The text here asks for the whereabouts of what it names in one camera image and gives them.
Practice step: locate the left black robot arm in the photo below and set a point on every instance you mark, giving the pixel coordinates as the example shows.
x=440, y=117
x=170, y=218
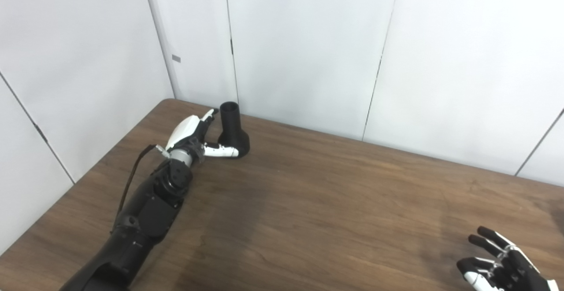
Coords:
x=141, y=220

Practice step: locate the black flared nozzle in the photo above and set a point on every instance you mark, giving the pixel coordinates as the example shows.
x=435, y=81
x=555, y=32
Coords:
x=232, y=128

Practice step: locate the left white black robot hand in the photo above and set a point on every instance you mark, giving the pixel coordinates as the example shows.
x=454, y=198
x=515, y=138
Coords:
x=185, y=132

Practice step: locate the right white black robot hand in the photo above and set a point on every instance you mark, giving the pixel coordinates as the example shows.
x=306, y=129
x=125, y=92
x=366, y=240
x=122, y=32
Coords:
x=513, y=269

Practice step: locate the small gray wall tag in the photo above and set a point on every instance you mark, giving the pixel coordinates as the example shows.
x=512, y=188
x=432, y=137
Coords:
x=176, y=58

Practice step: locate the black wall panel hinge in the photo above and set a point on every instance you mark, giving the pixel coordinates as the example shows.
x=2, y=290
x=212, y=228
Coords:
x=231, y=47
x=40, y=132

